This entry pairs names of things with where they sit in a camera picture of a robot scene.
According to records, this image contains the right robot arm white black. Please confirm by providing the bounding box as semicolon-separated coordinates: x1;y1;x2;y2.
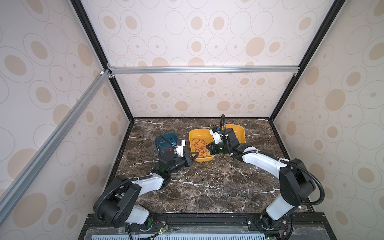
206;114;325;231

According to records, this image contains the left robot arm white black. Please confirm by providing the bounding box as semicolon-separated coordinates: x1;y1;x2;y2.
93;135;200;228

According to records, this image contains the right yellow plastic bin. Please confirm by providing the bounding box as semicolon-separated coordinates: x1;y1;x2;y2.
226;124;246;143

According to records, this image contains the yellow plastic bin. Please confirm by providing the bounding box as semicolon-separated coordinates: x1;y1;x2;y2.
189;129;215;163
226;124;246;143

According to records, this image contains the teal plastic bin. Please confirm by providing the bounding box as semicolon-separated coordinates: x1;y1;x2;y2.
154;133;179;159

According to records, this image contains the middle yellow plastic bin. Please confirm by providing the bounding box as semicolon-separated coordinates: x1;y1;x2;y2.
189;129;215;163

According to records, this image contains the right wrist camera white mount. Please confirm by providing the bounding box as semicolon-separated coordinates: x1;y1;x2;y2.
210;128;223;145

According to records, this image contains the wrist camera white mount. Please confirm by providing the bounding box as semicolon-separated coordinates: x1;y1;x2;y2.
174;139;186;158
210;128;223;145

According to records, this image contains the red cable in bin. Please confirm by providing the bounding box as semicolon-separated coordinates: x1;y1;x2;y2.
193;138;212;158

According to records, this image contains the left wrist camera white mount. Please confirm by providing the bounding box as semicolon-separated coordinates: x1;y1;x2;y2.
174;139;186;158

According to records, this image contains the horizontal aluminium frame bar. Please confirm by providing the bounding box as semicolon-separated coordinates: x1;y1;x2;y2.
110;66;300;75

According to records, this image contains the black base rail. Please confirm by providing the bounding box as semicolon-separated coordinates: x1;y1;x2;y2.
79;212;336;240

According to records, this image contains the left aluminium frame bar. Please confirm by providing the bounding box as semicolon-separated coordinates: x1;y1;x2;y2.
1;69;111;225

